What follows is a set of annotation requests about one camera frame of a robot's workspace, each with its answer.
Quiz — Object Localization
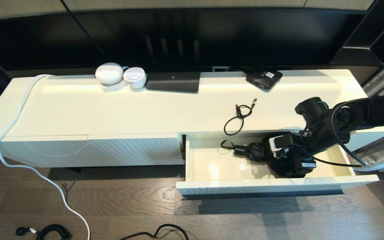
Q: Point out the black umbrella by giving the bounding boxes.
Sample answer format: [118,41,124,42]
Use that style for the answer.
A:
[221,132,312,179]

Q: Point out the thin black audio cable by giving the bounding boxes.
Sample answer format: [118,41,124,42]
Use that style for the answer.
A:
[224,98,258,136]

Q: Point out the white fluted drawer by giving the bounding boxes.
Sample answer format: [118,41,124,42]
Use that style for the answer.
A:
[176,130,380,196]

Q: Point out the white tv cabinet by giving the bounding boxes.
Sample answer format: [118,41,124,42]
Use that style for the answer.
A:
[0,69,384,168]

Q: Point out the black set-top box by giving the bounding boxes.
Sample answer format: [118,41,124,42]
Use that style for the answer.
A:
[245,69,283,90]

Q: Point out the black television screen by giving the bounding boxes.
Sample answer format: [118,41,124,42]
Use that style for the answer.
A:
[0,8,367,70]

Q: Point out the black router with antennas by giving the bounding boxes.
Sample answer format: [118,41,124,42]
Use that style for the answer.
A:
[145,33,201,93]

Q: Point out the small white round device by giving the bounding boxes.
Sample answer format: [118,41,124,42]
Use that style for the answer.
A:
[123,67,147,89]

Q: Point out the large white round device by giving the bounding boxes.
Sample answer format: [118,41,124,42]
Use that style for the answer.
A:
[95,63,124,85]

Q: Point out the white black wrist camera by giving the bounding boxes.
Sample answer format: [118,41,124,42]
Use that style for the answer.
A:
[269,133,296,159]

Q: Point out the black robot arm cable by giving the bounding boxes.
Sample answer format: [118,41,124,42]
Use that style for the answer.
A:
[312,102,367,167]

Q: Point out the black wall shelf unit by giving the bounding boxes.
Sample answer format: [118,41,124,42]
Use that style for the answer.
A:
[330,0,384,66]

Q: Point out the black floor power cable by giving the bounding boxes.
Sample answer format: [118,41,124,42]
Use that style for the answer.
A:
[119,224,189,240]

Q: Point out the black coiled cable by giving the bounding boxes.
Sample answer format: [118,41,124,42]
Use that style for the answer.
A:
[16,224,72,240]

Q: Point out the black television cable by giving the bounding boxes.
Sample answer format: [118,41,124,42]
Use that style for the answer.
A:
[60,0,112,62]

